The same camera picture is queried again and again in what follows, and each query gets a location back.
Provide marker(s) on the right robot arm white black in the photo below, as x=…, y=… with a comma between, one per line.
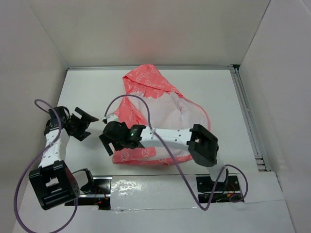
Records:
x=200, y=143

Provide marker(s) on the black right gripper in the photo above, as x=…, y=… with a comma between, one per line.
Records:
x=107, y=139

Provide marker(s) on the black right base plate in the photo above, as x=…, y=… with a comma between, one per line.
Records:
x=229, y=192

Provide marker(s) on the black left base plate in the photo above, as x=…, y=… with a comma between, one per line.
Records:
x=96, y=193

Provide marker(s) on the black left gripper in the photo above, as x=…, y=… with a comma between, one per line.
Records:
x=84, y=122

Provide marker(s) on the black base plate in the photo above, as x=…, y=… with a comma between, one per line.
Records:
x=229, y=192
x=96, y=193

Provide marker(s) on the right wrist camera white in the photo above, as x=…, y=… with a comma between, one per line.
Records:
x=110, y=117

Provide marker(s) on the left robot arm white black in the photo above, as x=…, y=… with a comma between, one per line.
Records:
x=52, y=181

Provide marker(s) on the pink hooded jacket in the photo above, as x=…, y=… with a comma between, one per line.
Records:
x=169, y=109

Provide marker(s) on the aluminium frame rail back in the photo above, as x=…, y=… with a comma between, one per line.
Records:
x=160, y=67

